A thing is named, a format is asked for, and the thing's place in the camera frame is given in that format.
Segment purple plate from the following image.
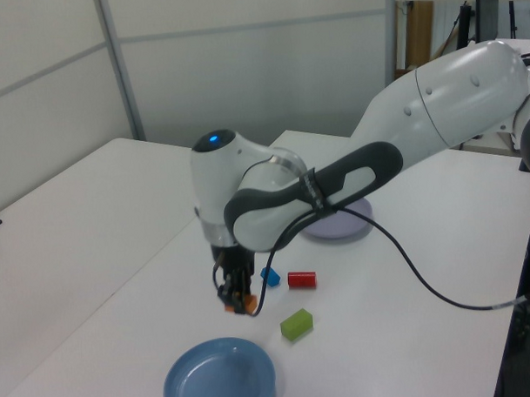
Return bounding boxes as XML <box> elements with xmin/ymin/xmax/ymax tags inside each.
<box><xmin>299</xmin><ymin>198</ymin><xmax>375</xmax><ymax>242</ymax></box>

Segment grey partition post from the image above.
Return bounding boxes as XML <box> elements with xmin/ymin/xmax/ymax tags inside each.
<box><xmin>383</xmin><ymin>0</ymin><xmax>401</xmax><ymax>84</ymax></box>

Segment blue plate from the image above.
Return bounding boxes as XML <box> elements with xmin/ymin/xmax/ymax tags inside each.
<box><xmin>160</xmin><ymin>335</ymin><xmax>278</xmax><ymax>397</ymax></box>

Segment brown wooden panel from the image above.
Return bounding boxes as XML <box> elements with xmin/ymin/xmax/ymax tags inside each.
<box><xmin>404</xmin><ymin>0</ymin><xmax>436</xmax><ymax>69</ymax></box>

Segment red cylinder block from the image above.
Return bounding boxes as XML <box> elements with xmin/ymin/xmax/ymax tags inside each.
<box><xmin>286</xmin><ymin>270</ymin><xmax>318</xmax><ymax>290</ymax></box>

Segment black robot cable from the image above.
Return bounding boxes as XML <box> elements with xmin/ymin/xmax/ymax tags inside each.
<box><xmin>210</xmin><ymin>197</ymin><xmax>530</xmax><ymax>320</ymax></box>

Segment orange block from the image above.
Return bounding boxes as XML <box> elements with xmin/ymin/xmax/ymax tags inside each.
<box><xmin>223</xmin><ymin>293</ymin><xmax>258</xmax><ymax>318</ymax></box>

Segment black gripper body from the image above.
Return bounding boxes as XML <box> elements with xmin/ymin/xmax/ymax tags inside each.
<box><xmin>210</xmin><ymin>241</ymin><xmax>257</xmax><ymax>279</ymax></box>

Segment black monitor stand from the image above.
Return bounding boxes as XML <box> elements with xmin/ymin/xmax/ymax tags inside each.
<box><xmin>456</xmin><ymin>1</ymin><xmax>478</xmax><ymax>49</ymax></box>

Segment dark equipment rack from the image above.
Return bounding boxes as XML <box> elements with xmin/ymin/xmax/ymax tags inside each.
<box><xmin>486</xmin><ymin>184</ymin><xmax>530</xmax><ymax>397</ymax></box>

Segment blue block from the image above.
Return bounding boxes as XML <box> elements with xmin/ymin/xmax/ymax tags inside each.
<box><xmin>258</xmin><ymin>266</ymin><xmax>281</xmax><ymax>289</ymax></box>

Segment green block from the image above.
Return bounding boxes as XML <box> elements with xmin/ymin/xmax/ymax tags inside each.
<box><xmin>279</xmin><ymin>307</ymin><xmax>315</xmax><ymax>341</ymax></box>

